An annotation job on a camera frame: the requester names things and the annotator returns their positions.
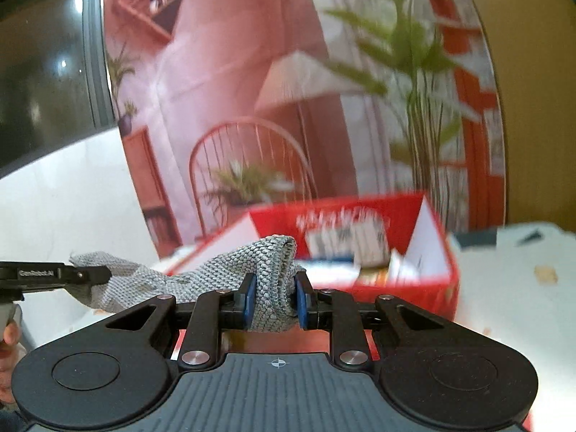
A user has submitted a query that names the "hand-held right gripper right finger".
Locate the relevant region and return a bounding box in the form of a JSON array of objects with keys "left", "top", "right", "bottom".
[{"left": 294, "top": 272, "right": 446, "bottom": 370}]

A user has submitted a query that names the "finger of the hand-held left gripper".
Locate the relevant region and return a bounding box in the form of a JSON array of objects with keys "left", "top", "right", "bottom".
[{"left": 0, "top": 261, "right": 112, "bottom": 295}]

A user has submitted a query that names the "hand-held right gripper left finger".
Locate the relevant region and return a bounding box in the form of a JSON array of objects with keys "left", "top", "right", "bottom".
[{"left": 104, "top": 274, "right": 258, "bottom": 370}]

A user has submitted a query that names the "grey knitted cloth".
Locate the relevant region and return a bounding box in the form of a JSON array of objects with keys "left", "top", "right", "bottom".
[{"left": 69, "top": 234, "right": 300, "bottom": 333}]

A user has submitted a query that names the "red cardboard box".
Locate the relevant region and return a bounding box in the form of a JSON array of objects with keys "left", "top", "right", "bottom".
[{"left": 164, "top": 191, "right": 460, "bottom": 325}]

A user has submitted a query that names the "person's left hand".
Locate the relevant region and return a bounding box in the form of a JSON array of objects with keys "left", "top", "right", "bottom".
[{"left": 0, "top": 321, "right": 23, "bottom": 410}]

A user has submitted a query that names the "white board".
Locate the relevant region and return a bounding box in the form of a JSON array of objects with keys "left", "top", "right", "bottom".
[{"left": 0, "top": 126, "right": 172, "bottom": 352}]

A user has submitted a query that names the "dark window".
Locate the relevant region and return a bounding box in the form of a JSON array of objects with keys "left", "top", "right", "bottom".
[{"left": 0, "top": 0, "right": 115, "bottom": 178}]

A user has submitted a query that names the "wooden panel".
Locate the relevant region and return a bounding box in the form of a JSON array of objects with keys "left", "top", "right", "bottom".
[{"left": 454, "top": 0, "right": 576, "bottom": 235}]

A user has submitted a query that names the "printed wall tapestry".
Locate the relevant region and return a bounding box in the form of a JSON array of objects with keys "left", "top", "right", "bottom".
[{"left": 103, "top": 0, "right": 507, "bottom": 257}]

